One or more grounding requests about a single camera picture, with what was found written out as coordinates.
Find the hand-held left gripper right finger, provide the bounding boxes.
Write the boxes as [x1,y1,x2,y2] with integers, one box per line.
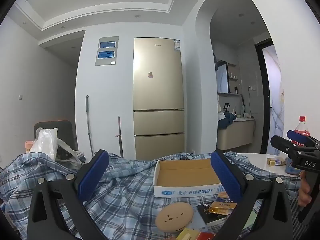
[210,149,293,240]

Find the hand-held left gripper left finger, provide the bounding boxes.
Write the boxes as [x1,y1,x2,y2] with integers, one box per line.
[27,149,110,240]

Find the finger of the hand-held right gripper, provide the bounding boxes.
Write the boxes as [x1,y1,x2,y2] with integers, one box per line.
[287,130,320,150]
[271,135,304,157]

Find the gold and blue pack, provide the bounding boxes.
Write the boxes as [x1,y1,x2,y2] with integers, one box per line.
[209,192,237,217]

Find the shallow cardboard box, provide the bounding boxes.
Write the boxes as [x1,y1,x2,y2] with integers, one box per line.
[153,158,225,197]

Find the small black box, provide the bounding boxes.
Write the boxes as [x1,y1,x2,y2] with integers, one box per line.
[196,203,228,227]

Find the round beige tape roll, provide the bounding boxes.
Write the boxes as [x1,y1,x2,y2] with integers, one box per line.
[155,203,194,233]

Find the person's right hand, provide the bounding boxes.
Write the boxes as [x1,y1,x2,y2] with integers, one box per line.
[297,172,312,207]

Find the red iced tea bottle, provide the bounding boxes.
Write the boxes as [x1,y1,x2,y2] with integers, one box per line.
[286,116,311,176]

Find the gold snack packet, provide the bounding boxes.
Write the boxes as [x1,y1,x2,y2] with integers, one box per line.
[267,157,285,166]

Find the blue plaid shirt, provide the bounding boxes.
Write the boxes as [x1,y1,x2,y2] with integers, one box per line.
[0,151,300,240]

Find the beige vanity cabinet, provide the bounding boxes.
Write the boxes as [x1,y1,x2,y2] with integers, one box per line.
[216,117,256,153]

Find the frosted glass sliding door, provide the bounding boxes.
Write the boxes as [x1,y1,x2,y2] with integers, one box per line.
[255,37,285,155]

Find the grey chair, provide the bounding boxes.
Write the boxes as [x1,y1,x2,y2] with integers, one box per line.
[34,120,78,153]

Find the dark blue garment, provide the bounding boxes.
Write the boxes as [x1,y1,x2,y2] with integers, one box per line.
[218,112,237,130]

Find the clear plastic bag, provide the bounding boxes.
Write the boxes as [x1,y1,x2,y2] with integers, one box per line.
[30,127,83,168]

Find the yellow and red flat box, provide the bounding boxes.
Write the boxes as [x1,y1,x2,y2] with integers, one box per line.
[176,227,215,240]

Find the bathroom mirror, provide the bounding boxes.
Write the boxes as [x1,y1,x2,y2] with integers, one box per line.
[215,60,230,94]

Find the gold three-door refrigerator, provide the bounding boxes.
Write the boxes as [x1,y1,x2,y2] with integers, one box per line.
[132,37,185,160]

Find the bathroom wall shelf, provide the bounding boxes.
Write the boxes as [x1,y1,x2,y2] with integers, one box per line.
[229,64,240,95]

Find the grey wall electrical panel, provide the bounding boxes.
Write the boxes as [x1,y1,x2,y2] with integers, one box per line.
[95,36,119,66]

